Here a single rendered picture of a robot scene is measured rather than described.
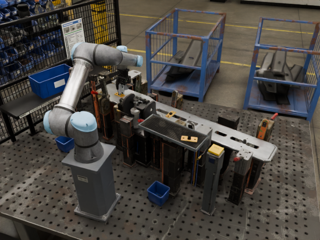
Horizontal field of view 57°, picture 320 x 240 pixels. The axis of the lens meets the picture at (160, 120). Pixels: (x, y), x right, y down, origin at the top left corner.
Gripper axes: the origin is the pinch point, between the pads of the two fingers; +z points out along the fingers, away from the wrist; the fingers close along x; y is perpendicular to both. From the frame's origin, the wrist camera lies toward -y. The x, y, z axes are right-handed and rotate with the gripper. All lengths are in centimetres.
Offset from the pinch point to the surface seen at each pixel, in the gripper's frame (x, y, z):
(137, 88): 13.0, 7.2, -0.3
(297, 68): 263, 101, 34
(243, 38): 471, -29, 54
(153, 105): -25, 43, -12
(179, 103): 11.4, 44.1, 1.3
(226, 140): -13, 89, 4
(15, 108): -55, -49, 4
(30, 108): -50, -40, 4
